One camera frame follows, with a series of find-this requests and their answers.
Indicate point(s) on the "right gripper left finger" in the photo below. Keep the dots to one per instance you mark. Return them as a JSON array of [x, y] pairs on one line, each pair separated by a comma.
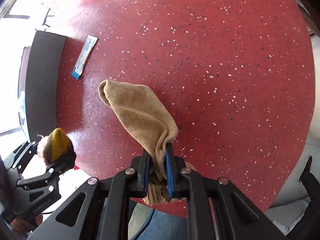
[[99, 209]]

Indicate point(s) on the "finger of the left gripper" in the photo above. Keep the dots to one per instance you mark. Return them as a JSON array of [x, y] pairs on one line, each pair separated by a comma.
[[21, 156], [57, 167]]

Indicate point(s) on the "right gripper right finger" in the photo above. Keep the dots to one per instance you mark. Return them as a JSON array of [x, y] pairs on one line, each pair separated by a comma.
[[216, 209]]

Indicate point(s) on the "yellow brown sock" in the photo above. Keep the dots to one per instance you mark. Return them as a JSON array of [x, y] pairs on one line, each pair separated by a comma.
[[54, 146]]

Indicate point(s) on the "tan knit sock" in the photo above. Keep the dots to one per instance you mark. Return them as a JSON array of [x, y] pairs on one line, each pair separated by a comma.
[[147, 120]]

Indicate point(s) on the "person's left hand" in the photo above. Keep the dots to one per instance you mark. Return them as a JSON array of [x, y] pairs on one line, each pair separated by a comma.
[[23, 226]]

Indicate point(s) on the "grey storage box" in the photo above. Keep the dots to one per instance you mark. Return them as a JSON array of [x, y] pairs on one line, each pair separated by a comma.
[[37, 84]]

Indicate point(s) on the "white blue sachet packet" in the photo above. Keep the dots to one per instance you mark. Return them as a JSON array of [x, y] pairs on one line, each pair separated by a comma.
[[80, 63]]

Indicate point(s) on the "black folding chair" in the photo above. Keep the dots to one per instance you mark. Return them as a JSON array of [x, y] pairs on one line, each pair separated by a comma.
[[49, 14]]

